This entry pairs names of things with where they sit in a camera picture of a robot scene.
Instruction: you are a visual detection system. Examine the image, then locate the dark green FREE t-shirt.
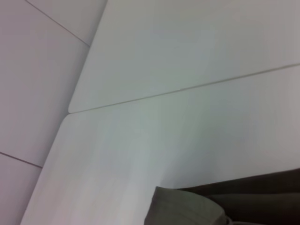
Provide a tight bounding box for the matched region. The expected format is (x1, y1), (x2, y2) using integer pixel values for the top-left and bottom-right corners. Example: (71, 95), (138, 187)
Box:
(144, 167), (300, 225)

